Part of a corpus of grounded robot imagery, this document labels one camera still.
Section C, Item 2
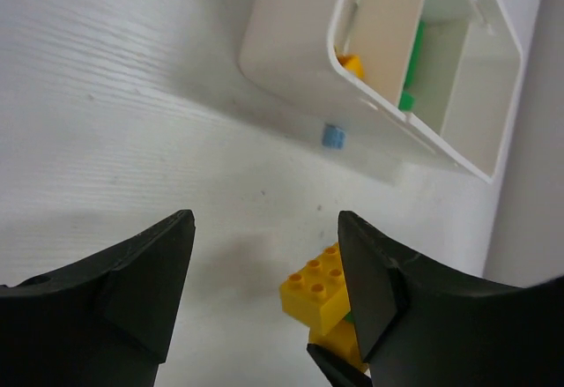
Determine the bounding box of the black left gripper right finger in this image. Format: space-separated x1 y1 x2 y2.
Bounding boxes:
338 211 563 386

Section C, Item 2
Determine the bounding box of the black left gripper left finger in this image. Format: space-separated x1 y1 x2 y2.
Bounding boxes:
1 210 196 386

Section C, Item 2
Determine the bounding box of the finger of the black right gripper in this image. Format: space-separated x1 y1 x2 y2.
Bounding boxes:
306 343 373 387

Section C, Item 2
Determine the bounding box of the green long lego piece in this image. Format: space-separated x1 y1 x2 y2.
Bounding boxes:
398 20 426 112

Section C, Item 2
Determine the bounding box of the yellow lego brick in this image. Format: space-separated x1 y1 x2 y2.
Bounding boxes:
334 48 365 80

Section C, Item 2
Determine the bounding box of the small blue lego by container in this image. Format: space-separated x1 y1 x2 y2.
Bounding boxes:
322 124 346 150

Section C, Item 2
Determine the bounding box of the white three-compartment container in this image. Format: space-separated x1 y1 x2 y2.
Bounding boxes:
239 0 523 182

